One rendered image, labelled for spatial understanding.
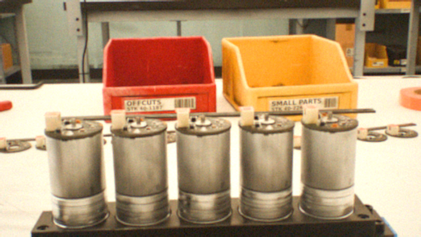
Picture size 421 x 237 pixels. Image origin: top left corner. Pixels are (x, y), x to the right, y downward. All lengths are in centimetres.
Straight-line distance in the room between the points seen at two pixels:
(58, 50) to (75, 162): 455
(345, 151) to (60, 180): 12
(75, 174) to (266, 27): 441
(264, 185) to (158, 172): 5
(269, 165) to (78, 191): 8
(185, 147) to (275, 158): 4
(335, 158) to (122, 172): 9
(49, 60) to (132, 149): 459
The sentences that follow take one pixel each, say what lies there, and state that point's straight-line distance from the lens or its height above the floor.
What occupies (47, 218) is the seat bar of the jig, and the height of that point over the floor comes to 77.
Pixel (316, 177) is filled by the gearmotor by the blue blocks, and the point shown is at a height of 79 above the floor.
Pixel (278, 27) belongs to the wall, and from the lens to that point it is 464.
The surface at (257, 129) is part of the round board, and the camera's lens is 23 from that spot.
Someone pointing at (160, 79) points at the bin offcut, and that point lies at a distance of 59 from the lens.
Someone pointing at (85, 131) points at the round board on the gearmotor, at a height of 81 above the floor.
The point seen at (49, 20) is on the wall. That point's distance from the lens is 477.
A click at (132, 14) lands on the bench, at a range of 255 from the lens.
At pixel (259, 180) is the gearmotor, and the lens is 24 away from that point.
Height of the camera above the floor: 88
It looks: 15 degrees down
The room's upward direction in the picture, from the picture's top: 1 degrees counter-clockwise
